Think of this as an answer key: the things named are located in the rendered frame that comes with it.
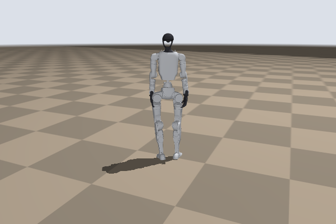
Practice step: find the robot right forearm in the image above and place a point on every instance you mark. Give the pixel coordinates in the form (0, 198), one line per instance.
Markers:
(184, 84)

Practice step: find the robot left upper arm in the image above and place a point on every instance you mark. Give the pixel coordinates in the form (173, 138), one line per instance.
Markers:
(153, 63)

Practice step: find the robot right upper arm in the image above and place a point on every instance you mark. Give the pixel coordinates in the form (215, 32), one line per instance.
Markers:
(182, 65)

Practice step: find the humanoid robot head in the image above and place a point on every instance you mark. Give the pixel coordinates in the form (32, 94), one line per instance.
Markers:
(168, 38)

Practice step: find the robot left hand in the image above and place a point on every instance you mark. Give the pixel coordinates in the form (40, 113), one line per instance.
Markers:
(151, 93)

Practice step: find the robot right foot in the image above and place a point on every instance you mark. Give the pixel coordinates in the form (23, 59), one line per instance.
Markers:
(176, 156)

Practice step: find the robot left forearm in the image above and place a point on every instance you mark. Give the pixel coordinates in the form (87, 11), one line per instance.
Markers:
(152, 84)

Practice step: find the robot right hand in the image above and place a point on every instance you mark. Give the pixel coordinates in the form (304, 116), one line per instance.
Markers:
(185, 99)

